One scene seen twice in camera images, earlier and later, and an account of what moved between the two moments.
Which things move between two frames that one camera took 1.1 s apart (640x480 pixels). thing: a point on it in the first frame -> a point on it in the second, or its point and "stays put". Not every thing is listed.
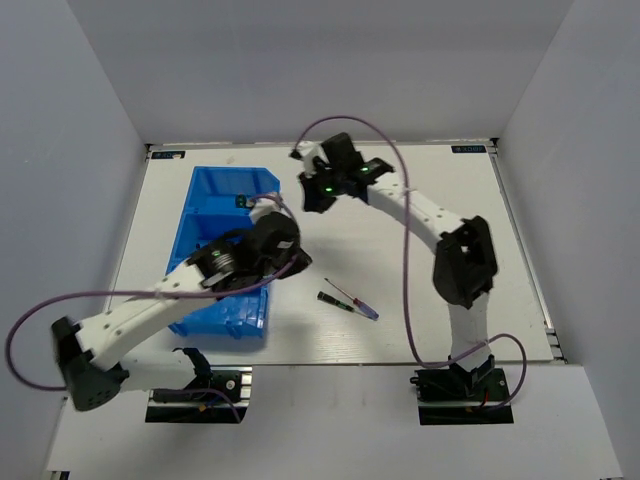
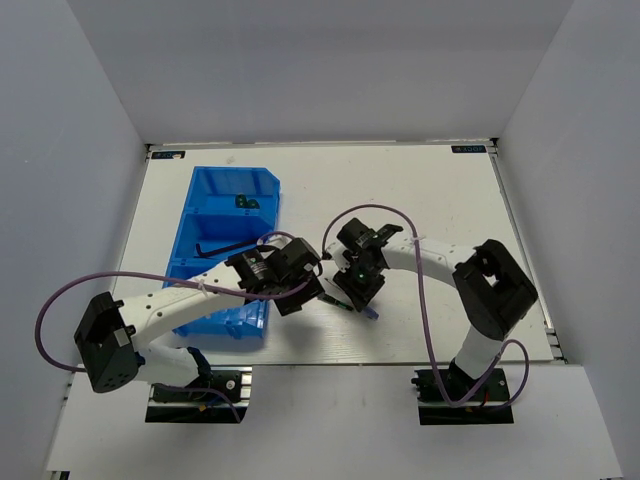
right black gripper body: [329, 182] -> [360, 280]
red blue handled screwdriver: [360, 305] stays put
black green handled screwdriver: [332, 300] stays put
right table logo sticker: [468, 148] stays put
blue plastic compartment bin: [218, 200] stays put
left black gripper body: [275, 263] -> [286, 304]
